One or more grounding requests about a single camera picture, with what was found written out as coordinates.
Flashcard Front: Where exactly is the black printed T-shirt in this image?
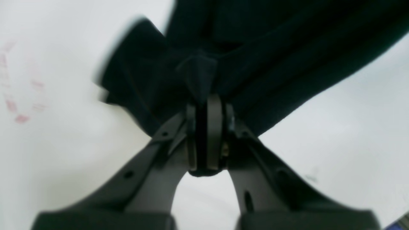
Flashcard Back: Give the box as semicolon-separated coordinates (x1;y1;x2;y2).
100;0;408;136

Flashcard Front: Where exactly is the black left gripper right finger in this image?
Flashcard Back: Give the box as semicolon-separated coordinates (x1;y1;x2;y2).
206;95;380;230

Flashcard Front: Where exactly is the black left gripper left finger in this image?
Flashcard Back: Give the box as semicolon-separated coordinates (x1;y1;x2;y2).
32;104;197;230

